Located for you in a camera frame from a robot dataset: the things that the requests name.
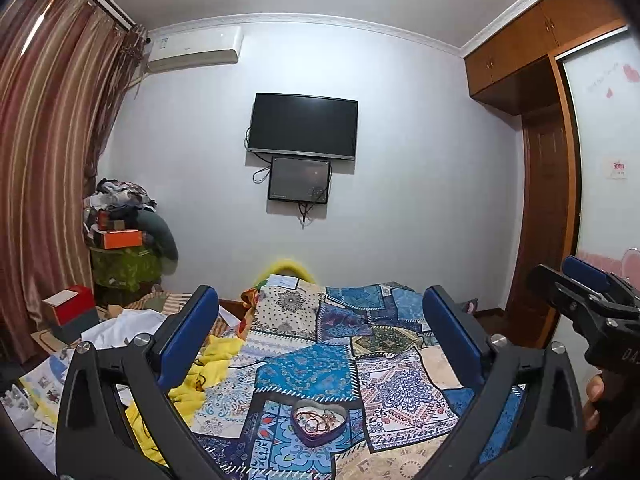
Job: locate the white wardrobe door with hearts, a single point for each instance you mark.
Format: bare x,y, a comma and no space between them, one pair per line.
602,81

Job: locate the white crumpled cloth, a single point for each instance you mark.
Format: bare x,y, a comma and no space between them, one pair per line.
118,332

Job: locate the pile of clothes on cabinet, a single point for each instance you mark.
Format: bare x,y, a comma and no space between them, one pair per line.
118,205

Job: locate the yellow cloth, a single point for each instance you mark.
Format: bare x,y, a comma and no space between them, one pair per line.
209,369

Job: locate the yellow plush toy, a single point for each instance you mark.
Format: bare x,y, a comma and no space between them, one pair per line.
287,267

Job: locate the orange box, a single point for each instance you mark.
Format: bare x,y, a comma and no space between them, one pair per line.
119,239

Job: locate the green patterned cloth cabinet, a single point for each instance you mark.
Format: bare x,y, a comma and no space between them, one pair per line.
126,268

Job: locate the purple heart-shaped tin box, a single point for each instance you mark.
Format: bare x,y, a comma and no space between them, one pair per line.
316,423

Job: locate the white air conditioner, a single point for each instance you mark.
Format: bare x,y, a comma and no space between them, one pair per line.
195,48

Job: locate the red and white box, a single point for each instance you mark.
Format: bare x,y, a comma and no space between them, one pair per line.
71,312

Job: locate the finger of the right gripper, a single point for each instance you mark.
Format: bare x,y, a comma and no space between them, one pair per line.
581,305
605,283

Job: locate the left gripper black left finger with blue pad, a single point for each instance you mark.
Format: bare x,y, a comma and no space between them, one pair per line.
94,439

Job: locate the brown wooden door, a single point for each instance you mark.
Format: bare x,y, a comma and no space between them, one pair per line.
529,320

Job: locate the person's right hand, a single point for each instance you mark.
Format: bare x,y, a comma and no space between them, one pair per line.
594,391

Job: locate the wooden overhead cabinet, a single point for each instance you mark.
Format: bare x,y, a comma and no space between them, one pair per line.
511,71

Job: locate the small dark wall monitor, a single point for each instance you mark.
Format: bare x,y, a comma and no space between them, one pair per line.
299,180

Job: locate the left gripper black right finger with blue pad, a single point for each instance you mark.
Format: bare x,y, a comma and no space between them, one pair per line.
525,418

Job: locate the patchwork patterned bed cover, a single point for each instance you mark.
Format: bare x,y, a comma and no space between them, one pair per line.
367,348

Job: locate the striped red brown curtain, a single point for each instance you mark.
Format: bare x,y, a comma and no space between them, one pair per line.
65,68

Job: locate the striped orange brown blanket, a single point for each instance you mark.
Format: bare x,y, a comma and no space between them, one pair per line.
231,312

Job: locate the black wall television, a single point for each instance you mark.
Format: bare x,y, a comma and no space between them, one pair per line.
293,124

